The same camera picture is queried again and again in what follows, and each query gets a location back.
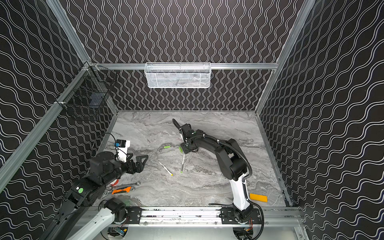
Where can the white pen light green end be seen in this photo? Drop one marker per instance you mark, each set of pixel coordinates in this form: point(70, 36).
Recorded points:
point(183, 163)

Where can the white wire mesh basket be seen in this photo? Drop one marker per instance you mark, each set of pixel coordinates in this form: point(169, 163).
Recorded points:
point(177, 75)

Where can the yellow block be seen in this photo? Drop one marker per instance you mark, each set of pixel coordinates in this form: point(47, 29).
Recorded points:
point(260, 198)

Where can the silver wrench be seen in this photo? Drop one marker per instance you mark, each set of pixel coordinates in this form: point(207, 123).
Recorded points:
point(124, 186)

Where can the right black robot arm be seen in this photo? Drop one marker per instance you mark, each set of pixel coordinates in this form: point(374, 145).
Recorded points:
point(231, 160)

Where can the white pen yellow end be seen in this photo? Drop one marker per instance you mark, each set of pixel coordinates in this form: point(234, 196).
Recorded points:
point(167, 170)

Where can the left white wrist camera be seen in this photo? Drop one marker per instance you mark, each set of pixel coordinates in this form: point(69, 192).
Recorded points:
point(122, 149)

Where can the red white tape roll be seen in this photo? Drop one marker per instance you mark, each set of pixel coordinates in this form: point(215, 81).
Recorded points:
point(114, 183)

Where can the orange handled pliers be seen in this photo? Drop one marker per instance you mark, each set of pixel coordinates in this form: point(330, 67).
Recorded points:
point(117, 191)

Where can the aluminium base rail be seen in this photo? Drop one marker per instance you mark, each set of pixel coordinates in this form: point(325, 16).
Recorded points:
point(216, 216)

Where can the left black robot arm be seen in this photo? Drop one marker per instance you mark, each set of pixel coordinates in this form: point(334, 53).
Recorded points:
point(105, 168)

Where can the black wire mesh basket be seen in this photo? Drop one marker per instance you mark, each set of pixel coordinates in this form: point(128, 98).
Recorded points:
point(90, 98)

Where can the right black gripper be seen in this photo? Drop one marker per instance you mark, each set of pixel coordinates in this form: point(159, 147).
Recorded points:
point(185, 133)

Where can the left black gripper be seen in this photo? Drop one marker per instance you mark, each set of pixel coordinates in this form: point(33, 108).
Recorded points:
point(133, 165)

